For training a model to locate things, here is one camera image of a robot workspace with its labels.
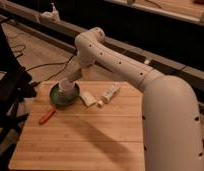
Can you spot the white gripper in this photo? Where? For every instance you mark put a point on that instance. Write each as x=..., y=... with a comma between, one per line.
x=76, y=74

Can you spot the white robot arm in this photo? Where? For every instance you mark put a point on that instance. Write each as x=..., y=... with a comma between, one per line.
x=172, y=133

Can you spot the white ceramic cup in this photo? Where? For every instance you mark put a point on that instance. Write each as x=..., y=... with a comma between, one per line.
x=66, y=87

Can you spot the white rectangular block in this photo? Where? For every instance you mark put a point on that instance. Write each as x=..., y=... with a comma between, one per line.
x=87, y=98

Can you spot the green plate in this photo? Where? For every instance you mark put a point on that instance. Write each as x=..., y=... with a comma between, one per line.
x=61, y=99

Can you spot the white tube bottle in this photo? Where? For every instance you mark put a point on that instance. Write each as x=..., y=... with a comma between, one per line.
x=110, y=92

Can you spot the orange marker pen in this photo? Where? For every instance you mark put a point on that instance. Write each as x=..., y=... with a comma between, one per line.
x=47, y=116

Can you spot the grey metal rail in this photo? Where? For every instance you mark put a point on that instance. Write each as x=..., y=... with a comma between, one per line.
x=173, y=44

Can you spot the black chair frame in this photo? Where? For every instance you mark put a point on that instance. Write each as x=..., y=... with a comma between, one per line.
x=14, y=87

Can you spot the white object on rail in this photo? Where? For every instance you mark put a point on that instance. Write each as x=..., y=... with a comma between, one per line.
x=53, y=15

